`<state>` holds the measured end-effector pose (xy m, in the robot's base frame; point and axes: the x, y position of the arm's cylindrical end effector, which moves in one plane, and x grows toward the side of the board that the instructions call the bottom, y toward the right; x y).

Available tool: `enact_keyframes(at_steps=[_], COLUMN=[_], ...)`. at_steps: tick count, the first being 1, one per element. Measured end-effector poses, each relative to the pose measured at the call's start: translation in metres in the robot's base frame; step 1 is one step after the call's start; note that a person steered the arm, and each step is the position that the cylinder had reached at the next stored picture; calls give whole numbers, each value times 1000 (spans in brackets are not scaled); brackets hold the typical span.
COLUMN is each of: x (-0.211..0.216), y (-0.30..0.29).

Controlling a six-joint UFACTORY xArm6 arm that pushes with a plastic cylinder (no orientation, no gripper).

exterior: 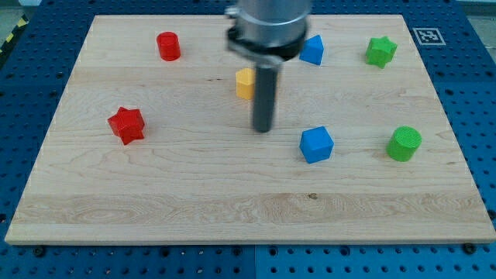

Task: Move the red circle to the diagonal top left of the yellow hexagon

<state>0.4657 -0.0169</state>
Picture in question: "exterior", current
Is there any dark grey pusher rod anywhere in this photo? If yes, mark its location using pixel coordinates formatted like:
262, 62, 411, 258
252, 64, 279, 133

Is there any black flange mount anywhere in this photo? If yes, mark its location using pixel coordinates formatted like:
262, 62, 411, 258
226, 26, 308, 65

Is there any red cylinder block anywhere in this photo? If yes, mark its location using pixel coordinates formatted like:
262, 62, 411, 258
156, 32, 181, 61

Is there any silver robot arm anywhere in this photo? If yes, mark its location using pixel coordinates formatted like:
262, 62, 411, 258
225, 0, 312, 133

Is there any yellow hexagon block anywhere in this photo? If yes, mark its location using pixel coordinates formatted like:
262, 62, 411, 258
236, 67, 255, 100

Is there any blue pentagon block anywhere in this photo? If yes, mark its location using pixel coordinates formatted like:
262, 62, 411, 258
299, 35, 325, 66

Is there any blue cube block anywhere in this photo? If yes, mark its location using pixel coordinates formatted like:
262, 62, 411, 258
299, 126, 334, 164

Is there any green star block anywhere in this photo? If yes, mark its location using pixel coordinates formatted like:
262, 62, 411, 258
366, 36, 398, 69

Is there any wooden board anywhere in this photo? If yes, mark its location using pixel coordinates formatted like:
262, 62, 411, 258
5, 15, 495, 245

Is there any red star block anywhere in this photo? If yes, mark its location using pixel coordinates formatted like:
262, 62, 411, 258
108, 107, 145, 145

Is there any fiducial marker tag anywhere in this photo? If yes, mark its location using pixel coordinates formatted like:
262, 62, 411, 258
413, 27, 446, 46

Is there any green cylinder block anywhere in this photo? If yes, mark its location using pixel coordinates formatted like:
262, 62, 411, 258
386, 126, 422, 162

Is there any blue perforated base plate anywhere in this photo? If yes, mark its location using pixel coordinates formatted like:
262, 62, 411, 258
1, 1, 495, 278

